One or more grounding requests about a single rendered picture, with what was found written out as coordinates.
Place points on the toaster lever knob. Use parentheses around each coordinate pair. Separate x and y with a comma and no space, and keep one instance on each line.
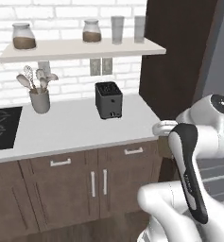
(112,114)

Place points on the tall dark brown cabinet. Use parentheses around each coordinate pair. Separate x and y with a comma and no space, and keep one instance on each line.
(176,50)

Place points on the grey utensil pot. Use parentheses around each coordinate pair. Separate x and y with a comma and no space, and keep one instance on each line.
(40,101)

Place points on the grey wall outlet plate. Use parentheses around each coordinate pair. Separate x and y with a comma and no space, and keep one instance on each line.
(107,65)
(95,66)

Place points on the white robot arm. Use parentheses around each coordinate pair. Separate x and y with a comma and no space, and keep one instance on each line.
(211,138)

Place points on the black hob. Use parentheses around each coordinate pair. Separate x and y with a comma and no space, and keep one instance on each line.
(1,129)

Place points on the large glass jar brown contents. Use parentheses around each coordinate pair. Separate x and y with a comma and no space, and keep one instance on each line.
(23,38)

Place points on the white wall shelf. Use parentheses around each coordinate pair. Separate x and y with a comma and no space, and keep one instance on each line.
(82,48)

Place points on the wooden spoon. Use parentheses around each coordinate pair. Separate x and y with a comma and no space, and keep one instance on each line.
(23,81)

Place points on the clear drinking glass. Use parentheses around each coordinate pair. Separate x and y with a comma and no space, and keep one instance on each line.
(117,30)
(139,29)

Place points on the dark grey toaster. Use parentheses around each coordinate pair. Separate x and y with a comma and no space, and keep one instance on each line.
(108,102)

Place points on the brown drawer front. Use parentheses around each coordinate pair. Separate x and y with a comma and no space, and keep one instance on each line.
(61,163)
(132,152)

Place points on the wide brown cupboard door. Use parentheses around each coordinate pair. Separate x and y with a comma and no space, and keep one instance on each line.
(9,201)

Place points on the pale serving spoon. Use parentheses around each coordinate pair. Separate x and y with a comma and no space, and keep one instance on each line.
(52,77)

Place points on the small glass jar brown contents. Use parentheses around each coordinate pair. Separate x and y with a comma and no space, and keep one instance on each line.
(91,32)

